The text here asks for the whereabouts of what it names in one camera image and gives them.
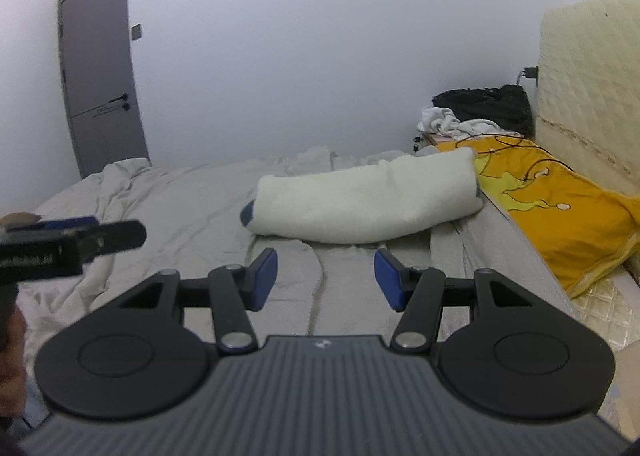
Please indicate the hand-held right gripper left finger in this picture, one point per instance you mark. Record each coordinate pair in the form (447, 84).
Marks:
(265, 278)

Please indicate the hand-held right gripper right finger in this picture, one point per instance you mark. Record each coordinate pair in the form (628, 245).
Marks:
(387, 281)

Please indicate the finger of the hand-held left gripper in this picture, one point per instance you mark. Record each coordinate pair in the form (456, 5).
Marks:
(70, 223)
(115, 238)

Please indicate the white fleece garment blue cuffs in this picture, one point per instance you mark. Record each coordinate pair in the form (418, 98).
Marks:
(360, 201)

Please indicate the person's left hand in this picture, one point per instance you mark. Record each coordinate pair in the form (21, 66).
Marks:
(15, 366)

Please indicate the grey bed sheet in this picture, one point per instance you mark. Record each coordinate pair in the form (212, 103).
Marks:
(190, 206)

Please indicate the wooden nightstand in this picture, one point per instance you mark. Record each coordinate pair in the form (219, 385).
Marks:
(435, 140)

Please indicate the grey door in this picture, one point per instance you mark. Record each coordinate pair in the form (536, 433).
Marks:
(100, 61)

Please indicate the white crumpled clothing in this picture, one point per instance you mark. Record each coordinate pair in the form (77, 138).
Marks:
(440, 121)

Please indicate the yellow printed pillow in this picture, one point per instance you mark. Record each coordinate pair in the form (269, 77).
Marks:
(550, 216)

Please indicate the black clothing pile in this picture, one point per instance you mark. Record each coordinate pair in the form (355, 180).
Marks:
(485, 106)

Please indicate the cream quilted mattress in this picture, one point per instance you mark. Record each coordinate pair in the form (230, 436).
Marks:
(610, 306)

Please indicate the cream quilted headboard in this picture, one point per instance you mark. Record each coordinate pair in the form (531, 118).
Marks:
(585, 86)

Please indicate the grey wall switch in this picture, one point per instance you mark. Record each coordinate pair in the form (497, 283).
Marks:
(136, 31)

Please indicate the black wall charger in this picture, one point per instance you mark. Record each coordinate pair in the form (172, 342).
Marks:
(530, 72)

